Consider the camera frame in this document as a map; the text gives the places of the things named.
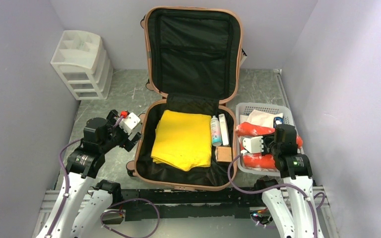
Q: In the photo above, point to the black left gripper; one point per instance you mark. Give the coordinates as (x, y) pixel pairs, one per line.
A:
(125, 143)

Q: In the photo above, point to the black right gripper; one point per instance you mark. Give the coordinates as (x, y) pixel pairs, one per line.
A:
(265, 138)

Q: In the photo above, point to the white printed garment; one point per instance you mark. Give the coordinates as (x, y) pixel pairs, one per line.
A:
(264, 119)

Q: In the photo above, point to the red garment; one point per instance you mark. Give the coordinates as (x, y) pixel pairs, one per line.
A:
(297, 161)

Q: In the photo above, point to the yellow garment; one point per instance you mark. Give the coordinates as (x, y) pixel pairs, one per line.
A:
(183, 141)

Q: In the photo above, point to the white bottle teal cap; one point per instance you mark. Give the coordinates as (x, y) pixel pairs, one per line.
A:
(216, 138)

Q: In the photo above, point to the white plastic drawer organizer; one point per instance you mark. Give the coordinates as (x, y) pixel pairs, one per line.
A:
(83, 64)

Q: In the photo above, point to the pink hard-shell suitcase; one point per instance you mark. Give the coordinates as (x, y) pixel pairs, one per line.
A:
(193, 57)

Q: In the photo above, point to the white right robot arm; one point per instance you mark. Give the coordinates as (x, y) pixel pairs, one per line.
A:
(292, 203)

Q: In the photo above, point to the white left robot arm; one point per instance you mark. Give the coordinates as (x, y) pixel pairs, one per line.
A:
(81, 200)

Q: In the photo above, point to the small brown cardboard box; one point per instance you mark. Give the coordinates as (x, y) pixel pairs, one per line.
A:
(223, 154)

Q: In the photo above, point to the white flat book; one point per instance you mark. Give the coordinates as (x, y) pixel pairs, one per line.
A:
(224, 130)

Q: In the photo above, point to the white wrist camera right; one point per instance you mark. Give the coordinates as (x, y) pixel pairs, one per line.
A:
(253, 144)

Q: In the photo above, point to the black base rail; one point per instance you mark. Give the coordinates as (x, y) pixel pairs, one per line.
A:
(188, 204)

